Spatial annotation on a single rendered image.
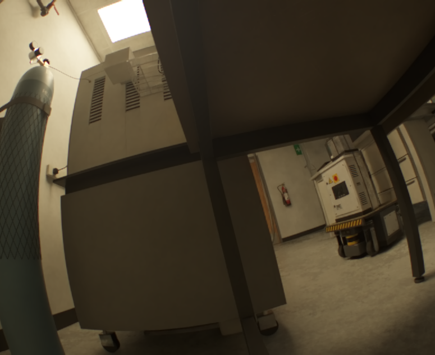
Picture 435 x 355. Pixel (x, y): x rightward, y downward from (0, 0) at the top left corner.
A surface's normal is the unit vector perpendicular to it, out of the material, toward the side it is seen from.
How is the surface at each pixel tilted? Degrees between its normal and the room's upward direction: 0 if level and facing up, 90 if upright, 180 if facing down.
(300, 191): 90
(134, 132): 90
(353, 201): 90
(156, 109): 90
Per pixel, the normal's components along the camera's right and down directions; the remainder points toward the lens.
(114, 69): 0.23, 0.93
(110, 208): -0.02, -0.30
